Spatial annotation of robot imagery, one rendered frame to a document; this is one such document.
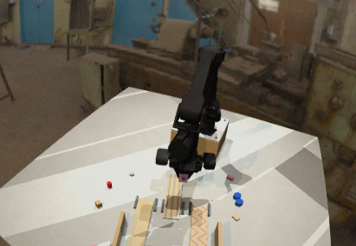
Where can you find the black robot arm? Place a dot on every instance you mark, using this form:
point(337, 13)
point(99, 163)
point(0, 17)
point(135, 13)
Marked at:
point(200, 105)

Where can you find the blue round disc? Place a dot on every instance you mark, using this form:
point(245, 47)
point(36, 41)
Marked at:
point(239, 202)
point(237, 195)

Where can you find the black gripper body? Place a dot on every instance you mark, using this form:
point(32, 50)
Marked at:
point(209, 159)

